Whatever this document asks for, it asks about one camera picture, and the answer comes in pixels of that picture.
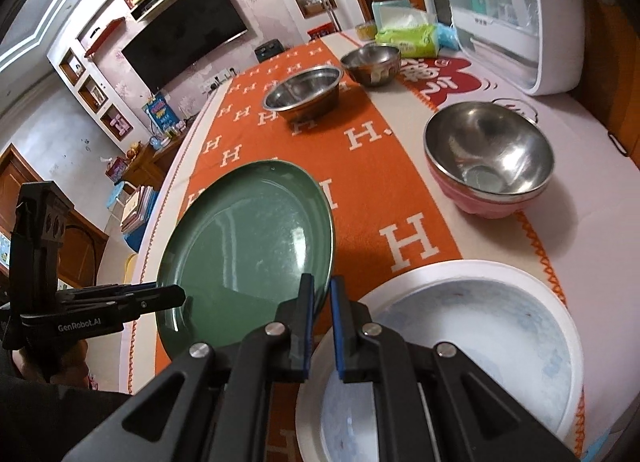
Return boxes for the white patterned porcelain plate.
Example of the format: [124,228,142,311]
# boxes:
[295,260,585,461]

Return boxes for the green plate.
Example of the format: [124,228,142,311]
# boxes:
[156,160,335,358]

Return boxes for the steel bowl pink outside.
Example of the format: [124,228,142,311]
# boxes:
[423,102,555,219]

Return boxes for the wide steel bowl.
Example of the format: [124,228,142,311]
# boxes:
[262,65,344,124]

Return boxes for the person's left hand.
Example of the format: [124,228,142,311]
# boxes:
[12,340,90,390]

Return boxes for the brown wooden door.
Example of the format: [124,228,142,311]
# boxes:
[1,144,107,297]

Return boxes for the blue poster box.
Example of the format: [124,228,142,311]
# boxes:
[142,92,181,133]

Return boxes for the black television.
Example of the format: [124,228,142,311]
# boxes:
[122,0,247,94]

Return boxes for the black heater device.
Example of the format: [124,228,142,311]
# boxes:
[254,39,285,63]

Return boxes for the orange H-pattern blanket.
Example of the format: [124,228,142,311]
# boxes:
[127,34,589,462]

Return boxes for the steel bowl brown outside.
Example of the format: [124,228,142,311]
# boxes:
[341,44,401,88]

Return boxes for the green tissue pack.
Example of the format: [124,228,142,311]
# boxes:
[375,13,439,58]

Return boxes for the blue wet wipes pack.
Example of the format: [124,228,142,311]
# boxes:
[436,22,460,51]

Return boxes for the yellow round tin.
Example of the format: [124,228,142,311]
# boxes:
[355,20,378,42]

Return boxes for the teal tissue box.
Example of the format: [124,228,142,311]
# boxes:
[372,0,430,31]

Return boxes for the white sterilizer box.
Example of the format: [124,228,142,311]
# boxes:
[449,0,585,96]

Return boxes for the white wall shelf unit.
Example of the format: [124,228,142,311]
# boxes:
[47,0,153,151]

